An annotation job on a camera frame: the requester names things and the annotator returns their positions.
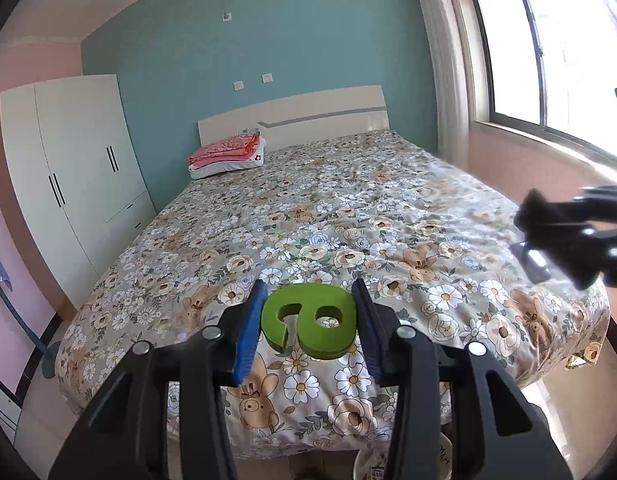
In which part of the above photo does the green number nine shape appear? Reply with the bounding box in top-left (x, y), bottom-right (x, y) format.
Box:
top-left (261, 283), bottom-right (356, 360)

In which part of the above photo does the white wardrobe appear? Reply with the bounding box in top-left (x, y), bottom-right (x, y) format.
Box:
top-left (0, 75), bottom-right (156, 308)

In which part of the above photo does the floral bed cover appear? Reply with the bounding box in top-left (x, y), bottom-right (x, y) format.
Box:
top-left (53, 129), bottom-right (611, 461)

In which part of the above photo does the window with frame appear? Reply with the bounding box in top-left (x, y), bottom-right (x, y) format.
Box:
top-left (473, 0), bottom-right (617, 162)

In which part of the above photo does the white trash bin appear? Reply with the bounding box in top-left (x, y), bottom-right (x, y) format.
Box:
top-left (353, 434), bottom-right (453, 479)

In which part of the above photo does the white curtain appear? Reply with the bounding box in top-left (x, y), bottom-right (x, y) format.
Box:
top-left (419, 0), bottom-right (477, 171)

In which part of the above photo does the black smartphone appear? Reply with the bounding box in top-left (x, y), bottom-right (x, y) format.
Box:
top-left (509, 242), bottom-right (551, 284)

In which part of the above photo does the beige bed headboard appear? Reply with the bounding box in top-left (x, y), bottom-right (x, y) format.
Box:
top-left (198, 84), bottom-right (390, 152)

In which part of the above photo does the folded red pink blanket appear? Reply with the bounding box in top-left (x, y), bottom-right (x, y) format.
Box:
top-left (188, 132), bottom-right (260, 167)

